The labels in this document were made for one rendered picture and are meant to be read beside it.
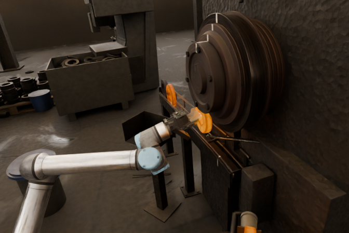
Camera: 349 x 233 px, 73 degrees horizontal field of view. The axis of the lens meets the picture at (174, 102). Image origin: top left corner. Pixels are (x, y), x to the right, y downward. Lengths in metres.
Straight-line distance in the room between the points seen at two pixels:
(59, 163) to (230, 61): 0.82
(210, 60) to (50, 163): 0.80
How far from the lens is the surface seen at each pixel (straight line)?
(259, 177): 0.95
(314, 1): 0.79
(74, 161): 1.13
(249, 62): 0.77
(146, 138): 1.17
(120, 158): 1.05
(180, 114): 1.19
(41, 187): 1.36
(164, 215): 1.87
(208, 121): 1.19
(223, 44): 0.85
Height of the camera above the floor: 1.42
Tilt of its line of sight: 24 degrees down
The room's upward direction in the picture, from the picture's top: 5 degrees counter-clockwise
